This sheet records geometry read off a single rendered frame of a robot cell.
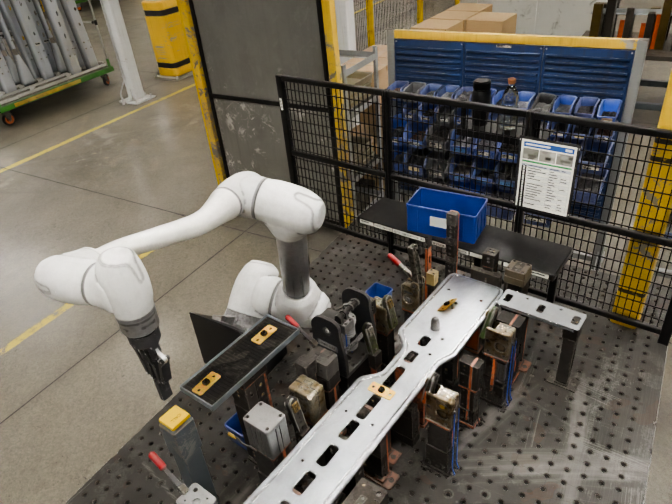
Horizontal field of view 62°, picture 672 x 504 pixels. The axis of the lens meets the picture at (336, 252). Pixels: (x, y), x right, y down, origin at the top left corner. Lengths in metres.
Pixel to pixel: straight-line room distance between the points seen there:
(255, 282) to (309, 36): 1.98
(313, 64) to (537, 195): 1.94
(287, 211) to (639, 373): 1.46
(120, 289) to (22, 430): 2.36
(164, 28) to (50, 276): 7.82
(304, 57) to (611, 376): 2.59
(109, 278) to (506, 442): 1.39
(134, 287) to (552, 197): 1.61
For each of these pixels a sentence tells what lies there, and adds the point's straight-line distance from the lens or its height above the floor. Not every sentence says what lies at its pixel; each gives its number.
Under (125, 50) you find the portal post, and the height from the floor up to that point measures 0.68.
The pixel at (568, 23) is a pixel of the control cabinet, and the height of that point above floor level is 0.57.
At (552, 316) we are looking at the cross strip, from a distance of 2.08.
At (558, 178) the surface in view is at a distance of 2.28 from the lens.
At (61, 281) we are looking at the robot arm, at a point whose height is 1.63.
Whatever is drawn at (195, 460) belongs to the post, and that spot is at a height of 0.99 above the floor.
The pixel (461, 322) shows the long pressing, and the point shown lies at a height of 1.00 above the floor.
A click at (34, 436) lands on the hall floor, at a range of 3.51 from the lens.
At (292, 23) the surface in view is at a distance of 3.79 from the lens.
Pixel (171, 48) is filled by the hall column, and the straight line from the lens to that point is 9.12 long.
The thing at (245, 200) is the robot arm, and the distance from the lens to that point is 1.67.
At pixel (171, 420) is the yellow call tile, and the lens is 1.61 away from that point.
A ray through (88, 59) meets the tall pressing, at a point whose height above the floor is 0.43.
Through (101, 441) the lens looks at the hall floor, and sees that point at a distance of 3.29.
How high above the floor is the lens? 2.31
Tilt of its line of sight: 34 degrees down
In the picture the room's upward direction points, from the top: 6 degrees counter-clockwise
